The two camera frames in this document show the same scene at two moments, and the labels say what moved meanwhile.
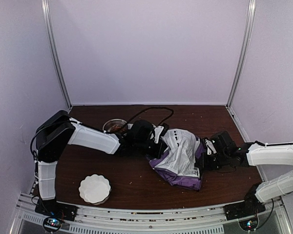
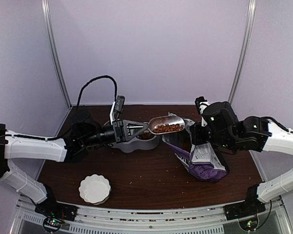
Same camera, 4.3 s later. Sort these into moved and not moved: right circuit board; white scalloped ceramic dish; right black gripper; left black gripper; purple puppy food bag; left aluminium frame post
Moved: purple puppy food bag; right black gripper; left black gripper
Not moved: right circuit board; white scalloped ceramic dish; left aluminium frame post
